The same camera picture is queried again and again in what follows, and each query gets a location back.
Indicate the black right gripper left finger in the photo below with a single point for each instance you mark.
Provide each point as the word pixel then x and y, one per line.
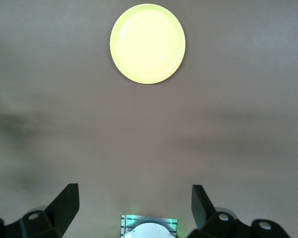
pixel 62 210

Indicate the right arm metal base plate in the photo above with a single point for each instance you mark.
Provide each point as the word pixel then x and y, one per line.
pixel 125 223

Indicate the yellow round plate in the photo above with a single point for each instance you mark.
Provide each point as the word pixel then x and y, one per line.
pixel 147 44

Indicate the brown table cloth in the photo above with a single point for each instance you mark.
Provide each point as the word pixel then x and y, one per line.
pixel 149 148

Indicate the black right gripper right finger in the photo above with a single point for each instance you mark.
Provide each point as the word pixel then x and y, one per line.
pixel 203 210

